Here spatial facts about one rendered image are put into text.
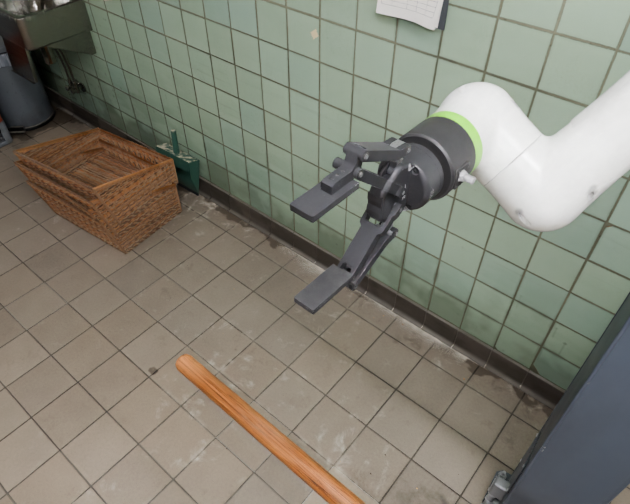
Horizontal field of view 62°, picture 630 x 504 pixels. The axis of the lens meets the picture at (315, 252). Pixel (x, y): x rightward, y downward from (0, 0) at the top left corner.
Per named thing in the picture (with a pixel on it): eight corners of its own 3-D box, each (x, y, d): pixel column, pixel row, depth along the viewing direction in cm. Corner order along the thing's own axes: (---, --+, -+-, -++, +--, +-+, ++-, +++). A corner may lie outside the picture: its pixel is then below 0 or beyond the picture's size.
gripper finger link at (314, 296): (333, 263, 63) (333, 267, 64) (293, 297, 59) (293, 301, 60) (352, 275, 62) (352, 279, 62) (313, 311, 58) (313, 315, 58)
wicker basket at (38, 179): (107, 248, 249) (89, 203, 230) (32, 206, 271) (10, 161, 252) (179, 194, 278) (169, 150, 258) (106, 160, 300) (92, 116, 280)
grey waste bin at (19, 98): (67, 117, 356) (36, 35, 317) (14, 140, 336) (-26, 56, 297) (38, 99, 373) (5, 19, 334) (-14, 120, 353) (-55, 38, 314)
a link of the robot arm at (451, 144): (404, 163, 74) (412, 103, 68) (478, 197, 69) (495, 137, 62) (378, 182, 71) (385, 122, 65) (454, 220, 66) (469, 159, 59)
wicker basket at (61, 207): (114, 265, 259) (98, 222, 239) (43, 222, 281) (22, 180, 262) (184, 211, 287) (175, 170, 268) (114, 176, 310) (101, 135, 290)
